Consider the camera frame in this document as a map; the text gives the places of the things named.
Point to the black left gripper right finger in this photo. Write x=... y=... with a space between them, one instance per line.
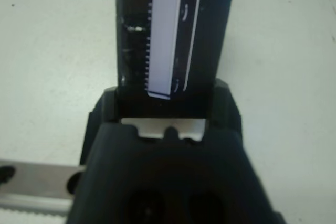
x=225 y=108

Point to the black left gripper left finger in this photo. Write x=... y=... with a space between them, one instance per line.
x=105 y=108

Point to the black printed box lid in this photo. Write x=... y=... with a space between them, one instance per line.
x=165 y=37

